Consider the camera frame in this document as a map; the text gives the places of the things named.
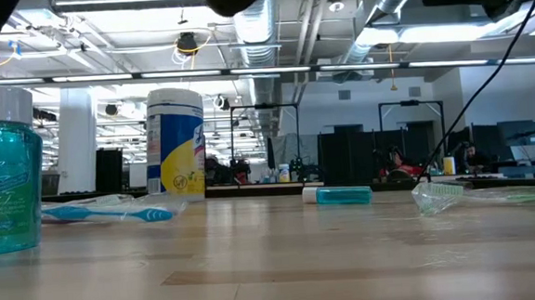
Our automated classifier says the green white toothbrush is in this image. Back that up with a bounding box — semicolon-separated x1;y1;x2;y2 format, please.
410;175;535;218

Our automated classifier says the blue white toothbrush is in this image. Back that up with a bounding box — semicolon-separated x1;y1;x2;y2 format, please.
41;189;191;230

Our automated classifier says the long ceiling light strip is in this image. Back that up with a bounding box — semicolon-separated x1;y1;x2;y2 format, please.
0;46;535;97

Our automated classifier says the Lysol wipes canister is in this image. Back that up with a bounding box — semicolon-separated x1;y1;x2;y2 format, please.
141;85;210;206

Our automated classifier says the computer monitor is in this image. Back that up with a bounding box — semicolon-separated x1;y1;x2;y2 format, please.
496;119;535;163

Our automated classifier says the person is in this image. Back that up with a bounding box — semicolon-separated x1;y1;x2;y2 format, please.
377;142;427;182
461;141;492;176
203;152;228;188

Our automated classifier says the small yellow canister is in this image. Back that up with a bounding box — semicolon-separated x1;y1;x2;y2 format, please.
441;155;457;176

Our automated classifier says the black partition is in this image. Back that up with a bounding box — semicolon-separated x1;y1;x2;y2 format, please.
316;120;437;189

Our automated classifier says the black cabinet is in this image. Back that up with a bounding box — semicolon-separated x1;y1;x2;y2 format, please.
93;146;126;194

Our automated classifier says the teal mouthwash bottle white cap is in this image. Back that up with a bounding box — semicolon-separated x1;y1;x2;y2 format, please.
300;182;374;210
0;82;50;256

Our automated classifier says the black cable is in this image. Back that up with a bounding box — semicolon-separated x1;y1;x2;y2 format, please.
406;0;535;183

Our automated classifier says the yellow hanging cord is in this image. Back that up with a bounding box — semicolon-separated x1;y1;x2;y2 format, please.
385;43;398;92

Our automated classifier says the black station frame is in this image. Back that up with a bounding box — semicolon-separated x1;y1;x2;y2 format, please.
228;100;304;172
377;98;449;163

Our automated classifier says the black aluminium frame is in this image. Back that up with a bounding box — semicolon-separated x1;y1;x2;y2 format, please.
40;163;535;215

